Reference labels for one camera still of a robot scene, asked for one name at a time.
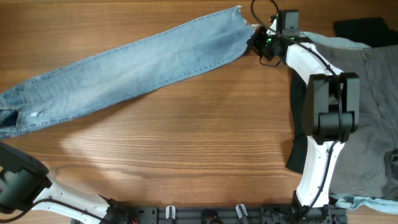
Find light blue jeans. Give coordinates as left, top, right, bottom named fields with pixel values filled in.
left=1, top=6, right=256, bottom=139

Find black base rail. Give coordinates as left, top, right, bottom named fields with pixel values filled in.
left=70, top=203, right=348, bottom=224

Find dark garment at back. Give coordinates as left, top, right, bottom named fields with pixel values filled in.
left=333, top=17, right=397, bottom=47

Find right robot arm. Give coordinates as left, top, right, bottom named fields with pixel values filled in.
left=249, top=9, right=359, bottom=223

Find light blue shirt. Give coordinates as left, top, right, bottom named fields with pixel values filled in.
left=303, top=30, right=398, bottom=215

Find black garment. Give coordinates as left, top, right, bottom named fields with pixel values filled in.
left=286, top=70, right=308, bottom=174

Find grey trousers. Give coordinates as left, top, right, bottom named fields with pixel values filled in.
left=310, top=42, right=398, bottom=202

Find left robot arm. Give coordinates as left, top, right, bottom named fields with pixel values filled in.
left=1, top=142, right=133, bottom=224

